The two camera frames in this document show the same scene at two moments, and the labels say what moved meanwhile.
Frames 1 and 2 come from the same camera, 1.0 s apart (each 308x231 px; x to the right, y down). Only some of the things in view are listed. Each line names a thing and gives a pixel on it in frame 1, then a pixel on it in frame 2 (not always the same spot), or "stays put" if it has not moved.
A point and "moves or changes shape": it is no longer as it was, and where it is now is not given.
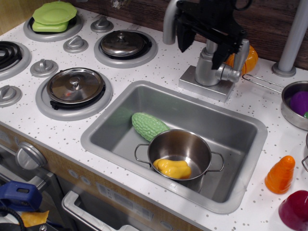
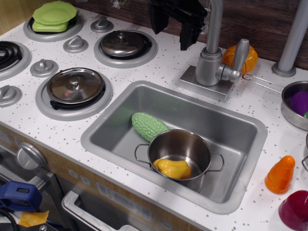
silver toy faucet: (218, 83) moves or changes shape
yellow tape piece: (32, 218) stays put
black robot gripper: (214, 20) to (194, 11)
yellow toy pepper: (177, 170) stays put
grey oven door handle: (68, 201) stays put
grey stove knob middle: (76, 44) stays put
